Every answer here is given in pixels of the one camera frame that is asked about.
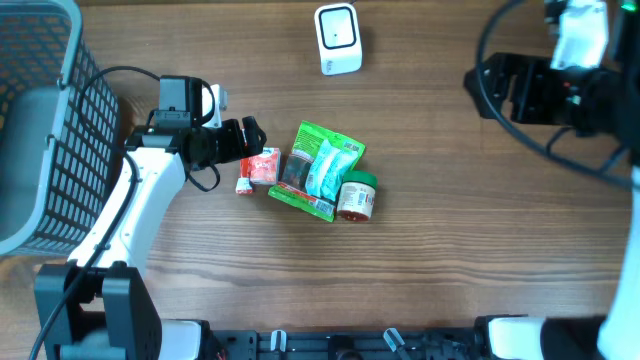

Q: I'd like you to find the red toothpaste box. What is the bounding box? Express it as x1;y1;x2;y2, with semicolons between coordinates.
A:
235;157;254;195

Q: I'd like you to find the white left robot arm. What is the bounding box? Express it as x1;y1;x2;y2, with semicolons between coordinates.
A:
30;117;267;359

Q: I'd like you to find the green snack bag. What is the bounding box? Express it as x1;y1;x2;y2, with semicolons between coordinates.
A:
268;121;366;222

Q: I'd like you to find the light blue wipes packet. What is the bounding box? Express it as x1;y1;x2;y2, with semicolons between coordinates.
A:
305;139;358;201

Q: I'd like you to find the green lid jar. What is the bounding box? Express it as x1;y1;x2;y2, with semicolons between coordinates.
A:
337;170;378;222

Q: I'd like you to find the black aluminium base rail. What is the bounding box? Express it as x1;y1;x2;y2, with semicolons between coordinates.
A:
204;328;482;360

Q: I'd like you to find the white barcode scanner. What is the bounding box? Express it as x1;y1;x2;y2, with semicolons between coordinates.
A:
314;2;363;76

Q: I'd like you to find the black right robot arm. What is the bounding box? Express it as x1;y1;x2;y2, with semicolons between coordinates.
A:
463;1;639;359

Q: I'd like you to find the grey plastic basket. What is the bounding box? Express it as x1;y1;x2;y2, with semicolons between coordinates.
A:
1;1;119;256

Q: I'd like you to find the small red carton box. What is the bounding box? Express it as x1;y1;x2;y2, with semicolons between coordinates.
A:
249;147;281;185

